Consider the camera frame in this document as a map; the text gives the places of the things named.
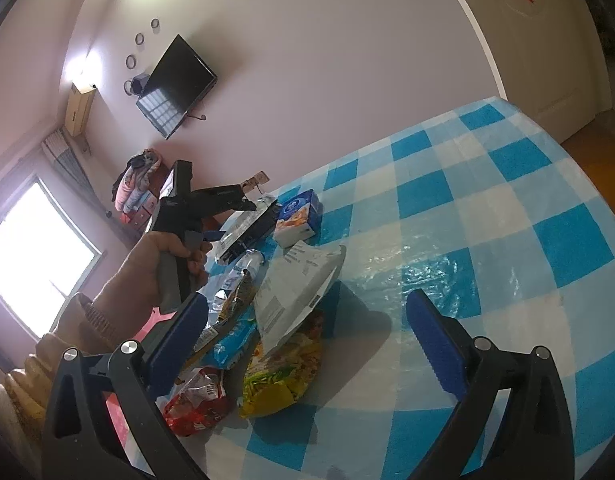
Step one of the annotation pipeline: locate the black wall television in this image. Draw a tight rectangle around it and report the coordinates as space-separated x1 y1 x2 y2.
136 34 218 141

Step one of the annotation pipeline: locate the wall air conditioner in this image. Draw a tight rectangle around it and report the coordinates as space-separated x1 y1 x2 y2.
64 81 97 137

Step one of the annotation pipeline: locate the white door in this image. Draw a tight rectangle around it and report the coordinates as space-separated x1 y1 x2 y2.
432 0 615 143

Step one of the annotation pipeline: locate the grey curtain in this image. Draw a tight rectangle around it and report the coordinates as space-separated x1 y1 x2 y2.
41 127 113 256

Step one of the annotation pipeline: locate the blue checked tablecloth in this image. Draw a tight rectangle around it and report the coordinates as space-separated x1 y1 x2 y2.
187 97 615 480

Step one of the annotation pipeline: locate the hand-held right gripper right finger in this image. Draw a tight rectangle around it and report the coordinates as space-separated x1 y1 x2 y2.
406 287 574 480

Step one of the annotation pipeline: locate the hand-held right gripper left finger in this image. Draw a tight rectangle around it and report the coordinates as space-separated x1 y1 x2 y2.
41 291 209 480

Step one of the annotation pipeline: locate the dark yellow-striped wrapper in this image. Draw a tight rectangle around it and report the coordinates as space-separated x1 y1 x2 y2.
193 321 233 361

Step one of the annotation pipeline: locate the yellow snack packet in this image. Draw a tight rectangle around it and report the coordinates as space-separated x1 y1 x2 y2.
238 310 324 420

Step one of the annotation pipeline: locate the person's left hand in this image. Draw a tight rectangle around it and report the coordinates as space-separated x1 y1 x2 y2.
91 232 209 342

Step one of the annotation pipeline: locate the pile of folded clothes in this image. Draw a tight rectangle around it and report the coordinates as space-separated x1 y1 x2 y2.
111 149 163 213

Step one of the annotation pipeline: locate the black and silver packet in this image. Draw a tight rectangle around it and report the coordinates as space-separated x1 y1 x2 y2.
214 196 280 263

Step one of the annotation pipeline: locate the person's left forearm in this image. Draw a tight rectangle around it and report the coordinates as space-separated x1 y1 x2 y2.
0 292 153 480

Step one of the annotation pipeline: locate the blue packet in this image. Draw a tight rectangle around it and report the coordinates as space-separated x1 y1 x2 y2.
212 317 262 370

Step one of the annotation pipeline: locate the blue tissue pack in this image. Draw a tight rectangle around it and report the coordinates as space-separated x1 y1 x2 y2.
273 189 322 248

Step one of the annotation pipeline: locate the brown wooden cabinet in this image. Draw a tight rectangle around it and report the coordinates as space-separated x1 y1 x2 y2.
120 167 178 233

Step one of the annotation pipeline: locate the brown snack wrapper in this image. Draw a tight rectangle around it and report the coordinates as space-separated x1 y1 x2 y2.
218 269 255 323

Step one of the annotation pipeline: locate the red snack packet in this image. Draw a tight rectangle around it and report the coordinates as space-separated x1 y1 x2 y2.
162 367 234 437

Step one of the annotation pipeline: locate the white grey printed bag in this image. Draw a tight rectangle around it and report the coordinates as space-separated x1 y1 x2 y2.
252 240 348 358

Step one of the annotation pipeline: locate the window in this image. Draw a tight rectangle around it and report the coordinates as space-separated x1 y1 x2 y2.
0 175 100 341

